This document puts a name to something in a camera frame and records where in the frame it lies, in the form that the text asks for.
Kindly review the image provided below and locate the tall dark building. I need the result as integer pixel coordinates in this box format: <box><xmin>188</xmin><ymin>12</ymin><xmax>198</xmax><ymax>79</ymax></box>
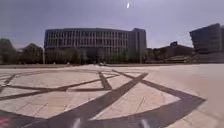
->
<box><xmin>189</xmin><ymin>22</ymin><xmax>224</xmax><ymax>63</ymax></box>

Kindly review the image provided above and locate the pale pole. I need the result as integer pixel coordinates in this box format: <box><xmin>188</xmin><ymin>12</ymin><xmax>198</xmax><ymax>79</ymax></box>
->
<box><xmin>41</xmin><ymin>48</ymin><xmax>46</xmax><ymax>65</ymax></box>

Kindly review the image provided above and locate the row of trees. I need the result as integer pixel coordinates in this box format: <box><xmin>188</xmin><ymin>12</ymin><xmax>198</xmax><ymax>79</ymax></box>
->
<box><xmin>0</xmin><ymin>38</ymin><xmax>148</xmax><ymax>65</ymax></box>

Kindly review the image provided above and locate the large curved grey building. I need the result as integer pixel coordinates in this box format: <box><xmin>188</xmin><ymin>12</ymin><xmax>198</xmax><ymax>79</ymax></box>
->
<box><xmin>43</xmin><ymin>27</ymin><xmax>148</xmax><ymax>64</ymax></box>

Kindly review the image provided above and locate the robot's own part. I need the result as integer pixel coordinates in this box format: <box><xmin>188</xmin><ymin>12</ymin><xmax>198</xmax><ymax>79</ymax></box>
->
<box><xmin>140</xmin><ymin>118</ymin><xmax>151</xmax><ymax>128</ymax></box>
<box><xmin>71</xmin><ymin>117</ymin><xmax>82</xmax><ymax>128</ymax></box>

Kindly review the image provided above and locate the pale stone paved plaza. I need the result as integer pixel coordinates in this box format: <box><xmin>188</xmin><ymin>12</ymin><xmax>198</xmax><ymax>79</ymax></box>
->
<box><xmin>0</xmin><ymin>63</ymin><xmax>224</xmax><ymax>128</ymax></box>

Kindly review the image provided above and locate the low dark building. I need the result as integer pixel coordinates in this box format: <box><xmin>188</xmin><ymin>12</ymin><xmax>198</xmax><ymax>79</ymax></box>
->
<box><xmin>146</xmin><ymin>40</ymin><xmax>196</xmax><ymax>64</ymax></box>

